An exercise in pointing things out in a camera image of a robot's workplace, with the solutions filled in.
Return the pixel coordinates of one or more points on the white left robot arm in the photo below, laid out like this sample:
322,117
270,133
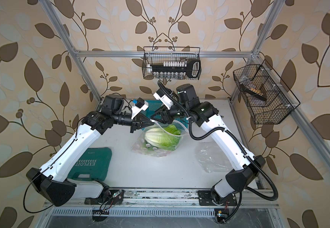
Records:
51,180

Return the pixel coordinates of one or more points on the clear plastic bag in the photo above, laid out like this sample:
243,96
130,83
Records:
212,159

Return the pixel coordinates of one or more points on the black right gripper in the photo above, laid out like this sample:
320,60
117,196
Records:
166,114

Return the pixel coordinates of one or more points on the black brush in basket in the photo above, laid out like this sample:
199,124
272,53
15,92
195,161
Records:
254,92

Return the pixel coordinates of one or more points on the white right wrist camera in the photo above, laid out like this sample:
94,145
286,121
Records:
160,95

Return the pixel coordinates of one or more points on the black socket bit holder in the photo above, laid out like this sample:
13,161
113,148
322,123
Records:
182,70

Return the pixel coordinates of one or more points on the leafy green chinese cabbage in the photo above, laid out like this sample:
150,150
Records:
171,141

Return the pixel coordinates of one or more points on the teal plastic basket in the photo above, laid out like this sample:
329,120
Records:
153,105

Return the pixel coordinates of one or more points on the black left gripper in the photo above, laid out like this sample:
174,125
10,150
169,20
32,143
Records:
140,119

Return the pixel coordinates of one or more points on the green plastic tool case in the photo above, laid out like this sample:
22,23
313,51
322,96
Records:
93,165

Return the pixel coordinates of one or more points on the clear pink-dotted zipper bag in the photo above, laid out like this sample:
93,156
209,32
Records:
144,148

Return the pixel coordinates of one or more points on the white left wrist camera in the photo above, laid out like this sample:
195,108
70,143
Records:
139,105

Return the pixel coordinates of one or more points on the black wire basket wall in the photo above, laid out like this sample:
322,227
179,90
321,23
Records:
168,53
281,101

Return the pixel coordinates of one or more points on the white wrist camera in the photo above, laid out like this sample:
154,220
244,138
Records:
160,95
139,105

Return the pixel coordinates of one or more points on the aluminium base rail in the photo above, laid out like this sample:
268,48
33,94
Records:
162,203

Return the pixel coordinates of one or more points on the black wire basket back wall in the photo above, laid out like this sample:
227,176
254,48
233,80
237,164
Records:
168,53

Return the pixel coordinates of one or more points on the pale chinese cabbage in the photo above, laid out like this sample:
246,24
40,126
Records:
155,137

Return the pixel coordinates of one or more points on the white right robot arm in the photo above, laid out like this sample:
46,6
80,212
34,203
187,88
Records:
204,120

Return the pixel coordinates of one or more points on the black wire basket right wall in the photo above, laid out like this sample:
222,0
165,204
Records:
281,101

